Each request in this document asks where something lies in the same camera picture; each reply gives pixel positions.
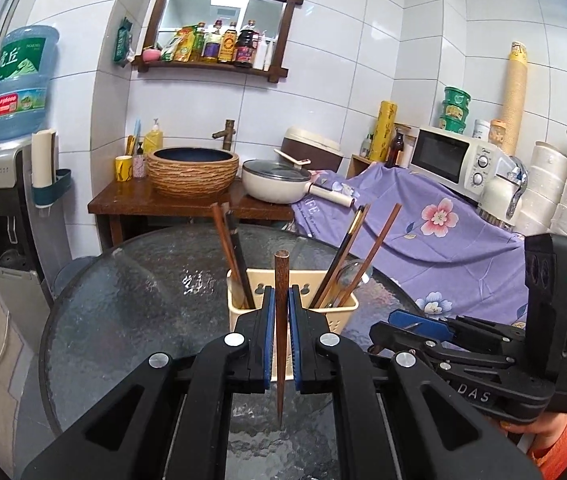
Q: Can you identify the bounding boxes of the yellow soap bottle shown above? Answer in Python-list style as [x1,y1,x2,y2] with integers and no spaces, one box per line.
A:
[142,118,164,155]

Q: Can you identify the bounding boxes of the yellow wrap roll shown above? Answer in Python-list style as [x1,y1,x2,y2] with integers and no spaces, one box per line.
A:
[369,101,398,162]

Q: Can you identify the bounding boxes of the yellow mug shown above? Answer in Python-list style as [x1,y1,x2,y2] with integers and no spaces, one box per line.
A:
[114,155,132,182]

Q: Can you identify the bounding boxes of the green instant noodle cups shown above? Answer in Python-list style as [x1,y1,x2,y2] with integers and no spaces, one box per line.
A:
[439,87,471,134]

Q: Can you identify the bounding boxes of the brown rice cooker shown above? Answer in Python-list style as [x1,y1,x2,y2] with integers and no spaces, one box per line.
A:
[280,127,343,172]

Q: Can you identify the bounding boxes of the woven basin sink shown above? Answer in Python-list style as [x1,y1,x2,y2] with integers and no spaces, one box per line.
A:
[146,148,239,198]

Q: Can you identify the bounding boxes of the blue water jug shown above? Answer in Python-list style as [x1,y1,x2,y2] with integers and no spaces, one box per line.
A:
[0,25,60,143]

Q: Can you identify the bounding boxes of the person's right hand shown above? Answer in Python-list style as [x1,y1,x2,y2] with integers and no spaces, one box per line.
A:
[499,412,567,451]

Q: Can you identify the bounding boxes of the bronze faucet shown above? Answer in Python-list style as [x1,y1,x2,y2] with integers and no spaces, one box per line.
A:
[212,119,236,152]

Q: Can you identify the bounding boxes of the steel ladle wooden handle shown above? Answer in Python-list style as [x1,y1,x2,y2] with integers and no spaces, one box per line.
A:
[327,259,373,308]

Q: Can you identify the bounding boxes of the wooden framed wall shelf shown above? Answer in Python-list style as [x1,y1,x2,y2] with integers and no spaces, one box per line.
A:
[132,0,304,84]

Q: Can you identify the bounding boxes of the cream plastic utensil holder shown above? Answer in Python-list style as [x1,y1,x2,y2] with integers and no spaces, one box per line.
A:
[226,268,361,384]

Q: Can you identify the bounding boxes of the tall paper cup stack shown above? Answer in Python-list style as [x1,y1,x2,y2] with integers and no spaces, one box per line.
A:
[501,41,529,156]

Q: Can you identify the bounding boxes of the water dispenser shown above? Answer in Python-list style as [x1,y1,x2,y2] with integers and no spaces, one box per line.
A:
[0,140,72,351]

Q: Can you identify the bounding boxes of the white frying pan with lid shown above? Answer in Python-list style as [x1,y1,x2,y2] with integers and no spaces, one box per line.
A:
[241,159,354,207]

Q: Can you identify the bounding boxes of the paper cup dispenser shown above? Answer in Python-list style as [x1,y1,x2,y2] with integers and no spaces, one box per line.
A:
[30,129,72,209]

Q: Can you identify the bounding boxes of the white microwave oven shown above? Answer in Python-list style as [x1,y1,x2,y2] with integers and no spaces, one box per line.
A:
[408,127,515,203]

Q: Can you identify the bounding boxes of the dark soy sauce bottle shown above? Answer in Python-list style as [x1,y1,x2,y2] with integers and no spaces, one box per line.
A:
[233,20,259,67]

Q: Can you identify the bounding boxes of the brown wooden counter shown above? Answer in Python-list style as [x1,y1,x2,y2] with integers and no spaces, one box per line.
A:
[87,179,293,248]

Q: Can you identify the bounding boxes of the purple floral cloth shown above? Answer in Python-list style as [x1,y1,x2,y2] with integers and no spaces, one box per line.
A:
[316,162,529,327]

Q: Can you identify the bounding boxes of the dark glass bottle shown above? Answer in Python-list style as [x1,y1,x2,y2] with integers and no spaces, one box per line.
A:
[385,129,404,168]

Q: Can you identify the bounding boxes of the white electric kettle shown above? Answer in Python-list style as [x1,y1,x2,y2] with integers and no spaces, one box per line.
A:
[477,157,529,232]

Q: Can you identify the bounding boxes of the green hanging packet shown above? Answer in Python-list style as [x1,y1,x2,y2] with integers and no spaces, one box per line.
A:
[113,18,134,67]

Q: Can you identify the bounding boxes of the brown wooden chopstick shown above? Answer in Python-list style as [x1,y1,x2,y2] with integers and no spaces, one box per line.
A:
[333,203,402,308]
[318,202,373,309]
[210,203,236,304]
[274,250,290,426]
[220,202,248,310]

